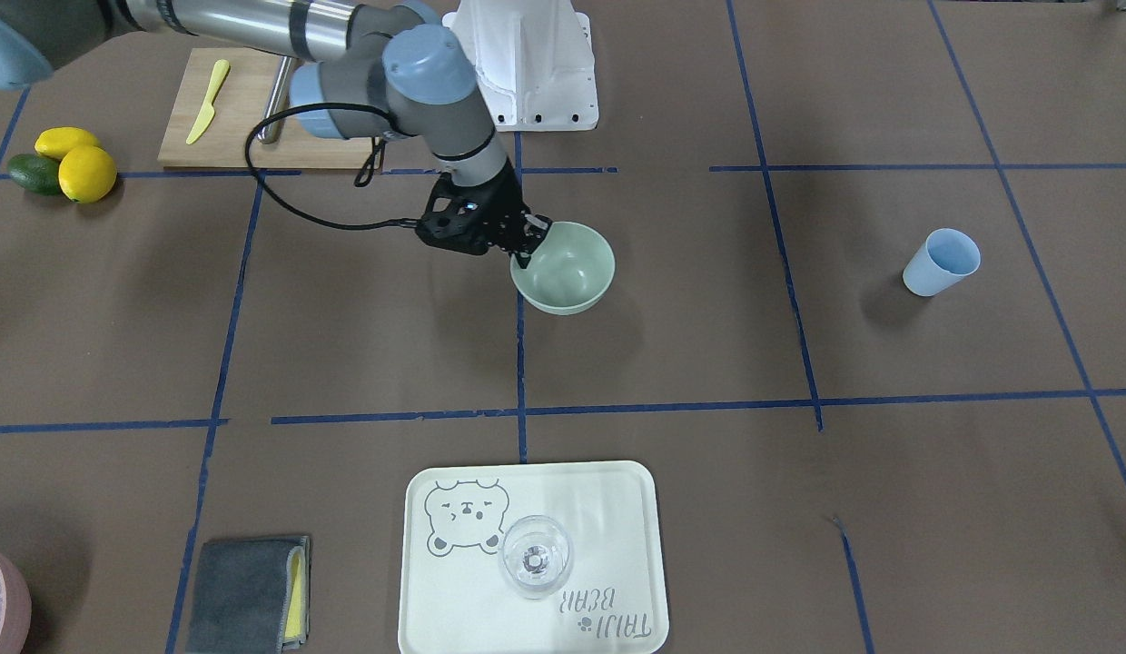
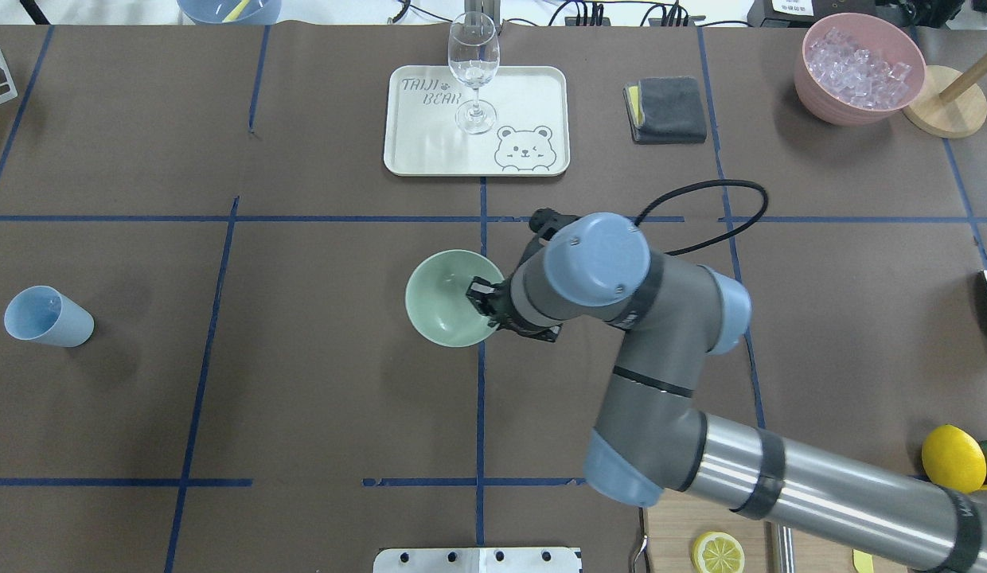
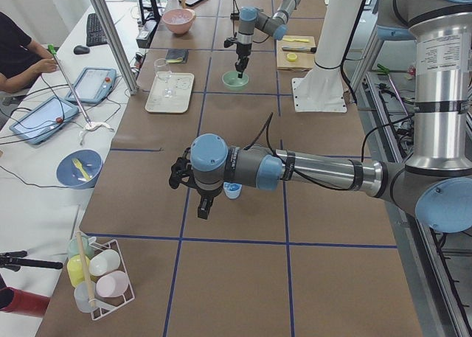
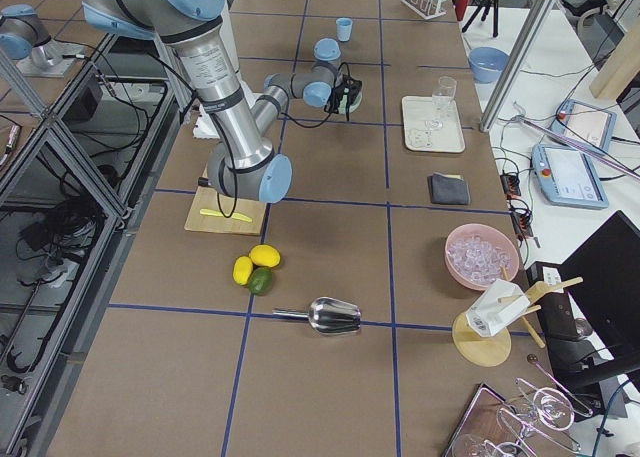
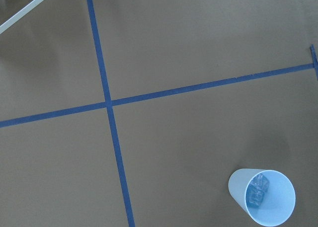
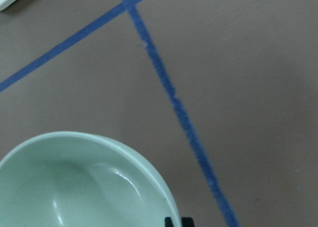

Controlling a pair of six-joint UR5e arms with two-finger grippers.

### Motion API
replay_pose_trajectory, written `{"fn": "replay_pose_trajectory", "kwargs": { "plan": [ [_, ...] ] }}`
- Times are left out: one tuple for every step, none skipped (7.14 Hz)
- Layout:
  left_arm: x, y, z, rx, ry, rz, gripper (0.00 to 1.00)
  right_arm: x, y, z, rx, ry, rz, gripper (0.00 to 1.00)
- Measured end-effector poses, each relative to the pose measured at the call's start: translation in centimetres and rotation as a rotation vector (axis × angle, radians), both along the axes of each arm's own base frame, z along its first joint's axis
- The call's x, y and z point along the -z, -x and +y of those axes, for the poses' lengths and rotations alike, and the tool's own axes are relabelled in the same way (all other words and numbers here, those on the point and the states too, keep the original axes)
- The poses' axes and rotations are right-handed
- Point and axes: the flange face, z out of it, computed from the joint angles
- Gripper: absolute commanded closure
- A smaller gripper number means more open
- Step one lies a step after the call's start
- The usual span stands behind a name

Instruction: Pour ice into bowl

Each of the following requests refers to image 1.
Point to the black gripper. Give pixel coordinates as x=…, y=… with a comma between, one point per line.
x=501, y=209

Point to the light green bowl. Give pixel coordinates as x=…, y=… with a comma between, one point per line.
x=569, y=272

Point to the light blue plastic cup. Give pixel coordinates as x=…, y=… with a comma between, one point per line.
x=945, y=258

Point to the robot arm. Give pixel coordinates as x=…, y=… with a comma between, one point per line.
x=363, y=72

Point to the pink bowl with ice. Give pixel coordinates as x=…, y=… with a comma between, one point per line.
x=15, y=607

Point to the steel muddler black tip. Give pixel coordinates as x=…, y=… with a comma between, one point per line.
x=276, y=100

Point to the clear wine glass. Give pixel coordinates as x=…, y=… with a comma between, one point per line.
x=536, y=557

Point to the cream bear serving tray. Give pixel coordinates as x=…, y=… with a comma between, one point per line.
x=454, y=598

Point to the wooden cutting board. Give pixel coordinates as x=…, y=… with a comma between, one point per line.
x=240, y=104

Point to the yellow plastic knife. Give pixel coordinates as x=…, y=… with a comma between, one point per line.
x=207, y=111

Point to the yellow lemon round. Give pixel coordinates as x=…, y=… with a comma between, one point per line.
x=87, y=174

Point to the grey folded cloth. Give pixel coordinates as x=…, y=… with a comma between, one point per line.
x=252, y=595

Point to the yellow lemon upper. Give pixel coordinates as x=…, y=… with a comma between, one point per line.
x=55, y=143

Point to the green avocado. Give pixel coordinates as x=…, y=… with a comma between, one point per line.
x=35, y=173

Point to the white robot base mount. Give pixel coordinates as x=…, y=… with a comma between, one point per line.
x=534, y=61

